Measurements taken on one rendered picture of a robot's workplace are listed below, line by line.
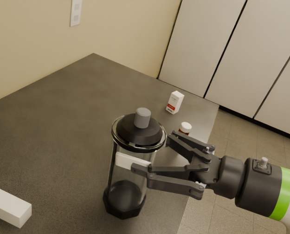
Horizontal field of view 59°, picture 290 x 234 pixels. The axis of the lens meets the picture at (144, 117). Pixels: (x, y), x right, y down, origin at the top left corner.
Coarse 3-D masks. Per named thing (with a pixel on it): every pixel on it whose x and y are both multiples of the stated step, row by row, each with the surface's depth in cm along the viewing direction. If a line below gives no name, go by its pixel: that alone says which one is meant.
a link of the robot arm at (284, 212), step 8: (288, 176) 43; (288, 184) 42; (280, 192) 42; (288, 192) 41; (280, 200) 41; (288, 200) 41; (280, 208) 42; (288, 208) 41; (272, 216) 43; (280, 216) 42; (288, 216) 42; (288, 224) 43; (288, 232) 43
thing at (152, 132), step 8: (136, 112) 48; (144, 112) 48; (120, 120) 51; (128, 120) 50; (136, 120) 48; (144, 120) 48; (152, 120) 51; (120, 128) 48; (128, 128) 48; (136, 128) 48; (144, 128) 49; (152, 128) 49; (160, 128) 50; (128, 136) 47; (136, 136) 47; (144, 136) 47; (152, 136) 48; (160, 136) 49; (144, 144) 47
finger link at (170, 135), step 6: (174, 138) 55; (168, 144) 56; (174, 144) 54; (180, 144) 53; (186, 144) 53; (174, 150) 55; (180, 150) 54; (186, 150) 52; (192, 150) 51; (198, 150) 51; (186, 156) 53; (192, 156) 52; (198, 156) 50; (204, 156) 49; (210, 156) 49
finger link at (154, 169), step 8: (152, 168) 46; (160, 168) 47; (168, 168) 47; (176, 168) 47; (184, 168) 47; (192, 168) 47; (200, 168) 47; (208, 168) 47; (168, 176) 47; (176, 176) 47; (184, 176) 47
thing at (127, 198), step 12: (132, 144) 47; (156, 144) 48; (144, 156) 49; (120, 168) 51; (120, 180) 53; (132, 180) 52; (144, 180) 54; (120, 192) 55; (132, 192) 54; (144, 192) 57; (120, 204) 57; (132, 204) 57
